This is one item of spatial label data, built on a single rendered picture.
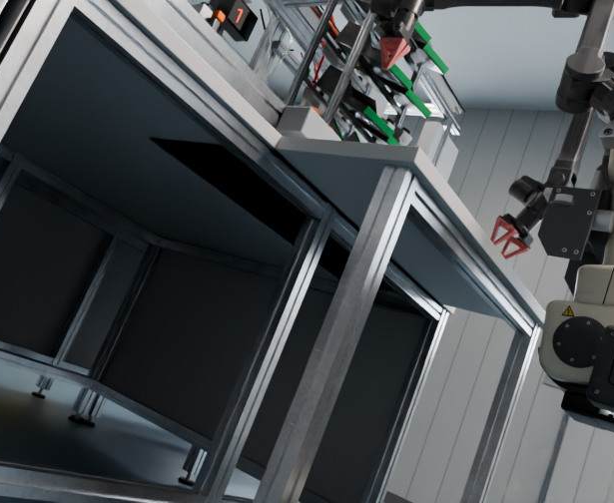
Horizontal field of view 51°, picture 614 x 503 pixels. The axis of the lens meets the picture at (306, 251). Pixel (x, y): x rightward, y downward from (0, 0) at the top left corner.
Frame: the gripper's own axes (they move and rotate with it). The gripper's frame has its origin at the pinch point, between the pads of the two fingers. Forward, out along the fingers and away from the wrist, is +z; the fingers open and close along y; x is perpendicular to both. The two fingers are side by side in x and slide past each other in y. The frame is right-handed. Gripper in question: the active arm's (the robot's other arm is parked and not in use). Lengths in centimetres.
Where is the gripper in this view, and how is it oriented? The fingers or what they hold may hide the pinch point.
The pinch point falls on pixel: (385, 66)
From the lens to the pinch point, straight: 164.0
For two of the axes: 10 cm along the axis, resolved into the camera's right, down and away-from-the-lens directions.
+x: 7.7, 1.9, -6.1
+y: -5.1, -3.9, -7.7
